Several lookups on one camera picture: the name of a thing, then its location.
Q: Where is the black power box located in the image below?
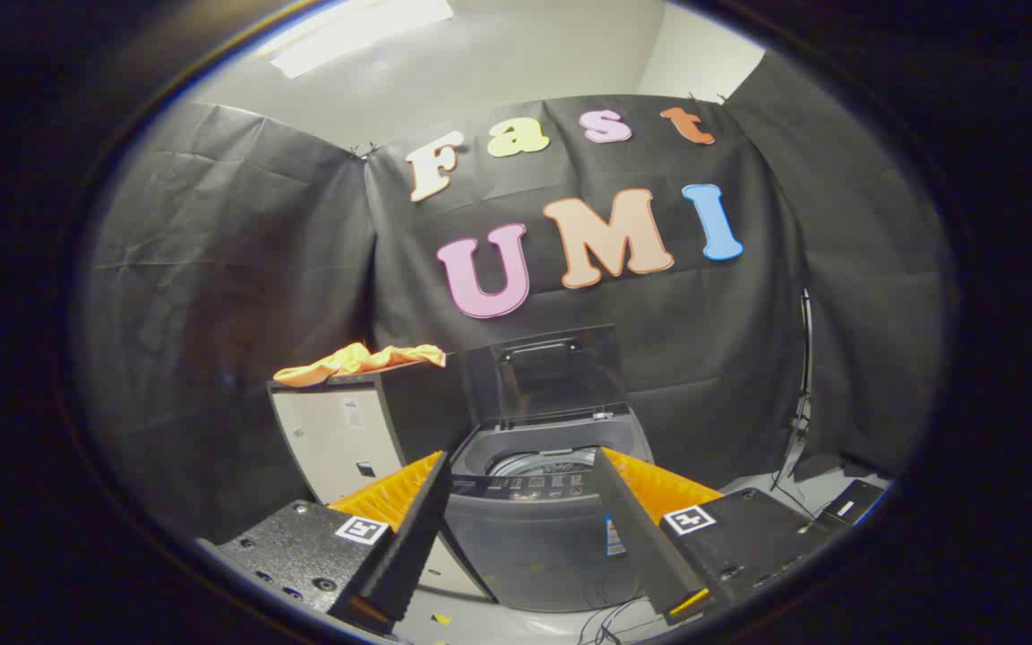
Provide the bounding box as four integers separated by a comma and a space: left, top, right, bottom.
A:
816, 479, 884, 529

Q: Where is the black backdrop cloth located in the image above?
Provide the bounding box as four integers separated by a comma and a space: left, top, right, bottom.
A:
77, 54, 951, 538

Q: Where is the grey washing machine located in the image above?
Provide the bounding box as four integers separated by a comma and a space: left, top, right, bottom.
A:
440, 403, 660, 615

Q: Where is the ceiling light panel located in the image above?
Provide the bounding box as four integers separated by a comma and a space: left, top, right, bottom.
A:
270, 0, 454, 80

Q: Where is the hanging black cable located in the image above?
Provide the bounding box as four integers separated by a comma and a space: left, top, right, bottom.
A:
771, 287, 817, 494

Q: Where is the dark washing machine lid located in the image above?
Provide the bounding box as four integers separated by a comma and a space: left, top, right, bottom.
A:
462, 324, 629, 426

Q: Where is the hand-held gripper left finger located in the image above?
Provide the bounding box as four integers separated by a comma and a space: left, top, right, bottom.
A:
198, 451, 454, 637

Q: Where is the orange yellow shirt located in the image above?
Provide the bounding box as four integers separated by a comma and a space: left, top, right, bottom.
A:
272, 342, 448, 388

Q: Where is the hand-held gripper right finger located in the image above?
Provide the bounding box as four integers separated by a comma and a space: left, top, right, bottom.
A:
592, 446, 839, 626

